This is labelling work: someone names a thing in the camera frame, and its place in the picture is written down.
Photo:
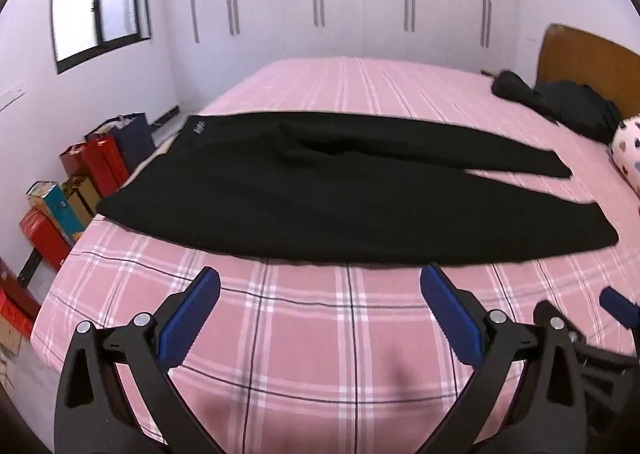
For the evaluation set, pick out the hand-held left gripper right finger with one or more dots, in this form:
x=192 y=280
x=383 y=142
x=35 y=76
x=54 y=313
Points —
x=450 y=316

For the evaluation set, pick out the pink plaid bed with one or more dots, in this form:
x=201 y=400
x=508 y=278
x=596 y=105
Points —
x=350 y=344

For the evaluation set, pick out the navy gift bag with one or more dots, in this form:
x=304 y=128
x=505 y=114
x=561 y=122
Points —
x=132 y=137

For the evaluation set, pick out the red box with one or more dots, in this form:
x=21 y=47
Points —
x=42 y=239

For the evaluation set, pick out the white spotted pillow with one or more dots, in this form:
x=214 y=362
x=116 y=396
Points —
x=627 y=149

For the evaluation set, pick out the black pants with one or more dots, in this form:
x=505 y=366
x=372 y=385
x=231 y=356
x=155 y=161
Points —
x=325 y=194

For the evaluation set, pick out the dark clothing pile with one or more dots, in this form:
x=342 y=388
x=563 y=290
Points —
x=570 y=107

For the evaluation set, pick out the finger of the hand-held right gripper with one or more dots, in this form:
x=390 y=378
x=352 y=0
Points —
x=620 y=306

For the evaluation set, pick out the brown cardboard box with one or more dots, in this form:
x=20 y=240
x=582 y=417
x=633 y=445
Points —
x=82 y=196

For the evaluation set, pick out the wooden headboard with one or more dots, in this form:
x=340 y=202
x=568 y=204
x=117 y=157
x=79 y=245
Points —
x=585 y=59

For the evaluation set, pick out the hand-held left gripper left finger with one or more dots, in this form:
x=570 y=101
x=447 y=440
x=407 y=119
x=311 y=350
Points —
x=187 y=319

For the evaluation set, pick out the stack of red boxes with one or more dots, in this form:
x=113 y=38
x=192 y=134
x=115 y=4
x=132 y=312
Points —
x=15 y=306

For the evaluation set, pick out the red gift bag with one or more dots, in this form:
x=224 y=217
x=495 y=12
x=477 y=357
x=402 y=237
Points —
x=97 y=164

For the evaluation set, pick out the teal box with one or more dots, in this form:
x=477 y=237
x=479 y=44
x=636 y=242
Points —
x=55 y=211

